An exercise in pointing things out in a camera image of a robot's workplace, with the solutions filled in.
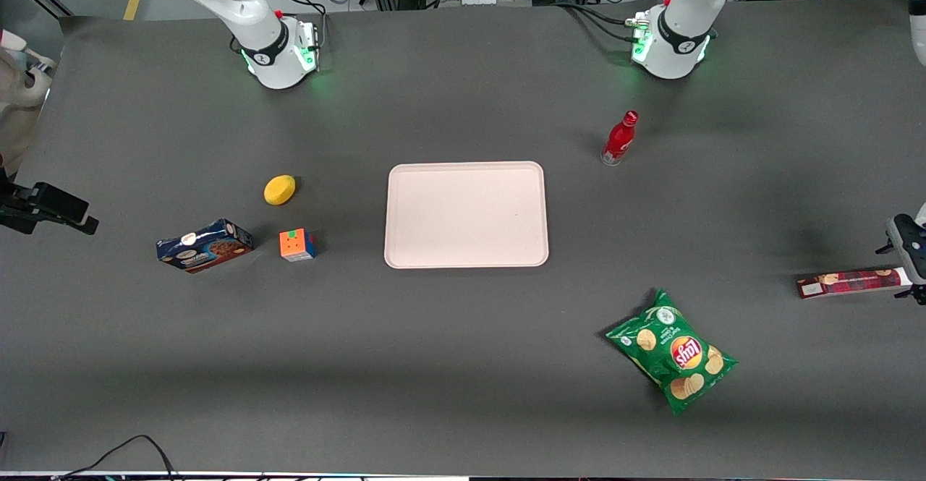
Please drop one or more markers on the green chips bag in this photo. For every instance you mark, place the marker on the green chips bag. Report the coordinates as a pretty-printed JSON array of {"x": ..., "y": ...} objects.
[{"x": 669, "y": 351}]

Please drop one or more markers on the pale pink plastic tray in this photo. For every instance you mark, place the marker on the pale pink plastic tray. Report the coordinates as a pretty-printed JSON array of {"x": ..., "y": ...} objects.
[{"x": 463, "y": 213}]

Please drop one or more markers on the red drink bottle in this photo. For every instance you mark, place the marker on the red drink bottle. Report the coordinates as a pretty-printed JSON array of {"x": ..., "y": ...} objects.
[{"x": 618, "y": 141}]

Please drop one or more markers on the blue cookie box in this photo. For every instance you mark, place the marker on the blue cookie box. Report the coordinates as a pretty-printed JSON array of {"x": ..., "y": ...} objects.
[{"x": 206, "y": 248}]

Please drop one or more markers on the red cookie box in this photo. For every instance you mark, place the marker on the red cookie box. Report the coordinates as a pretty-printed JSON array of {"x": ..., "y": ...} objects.
[{"x": 854, "y": 282}]

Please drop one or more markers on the yellow lemon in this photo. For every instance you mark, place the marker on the yellow lemon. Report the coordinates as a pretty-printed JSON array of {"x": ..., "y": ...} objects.
[{"x": 278, "y": 190}]

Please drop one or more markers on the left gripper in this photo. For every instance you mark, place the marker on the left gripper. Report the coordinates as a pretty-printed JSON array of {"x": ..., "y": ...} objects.
[{"x": 882, "y": 249}]

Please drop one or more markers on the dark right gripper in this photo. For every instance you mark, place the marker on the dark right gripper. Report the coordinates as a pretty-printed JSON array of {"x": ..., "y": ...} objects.
[{"x": 45, "y": 203}]

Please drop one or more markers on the colourful puzzle cube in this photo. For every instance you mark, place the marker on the colourful puzzle cube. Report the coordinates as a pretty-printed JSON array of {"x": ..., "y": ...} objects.
[{"x": 295, "y": 246}]

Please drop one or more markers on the beige rounded object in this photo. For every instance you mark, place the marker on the beige rounded object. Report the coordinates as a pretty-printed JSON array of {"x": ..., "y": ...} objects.
[{"x": 18, "y": 90}]

